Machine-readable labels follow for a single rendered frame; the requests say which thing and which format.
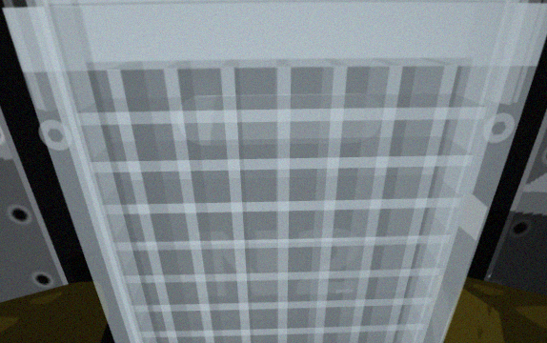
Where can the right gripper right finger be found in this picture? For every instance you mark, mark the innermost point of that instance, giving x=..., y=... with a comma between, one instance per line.
x=487, y=312

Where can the black rectangular frame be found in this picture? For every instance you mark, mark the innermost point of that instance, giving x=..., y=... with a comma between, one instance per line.
x=28, y=148

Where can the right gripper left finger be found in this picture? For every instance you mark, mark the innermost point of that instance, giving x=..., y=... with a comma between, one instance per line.
x=67, y=314

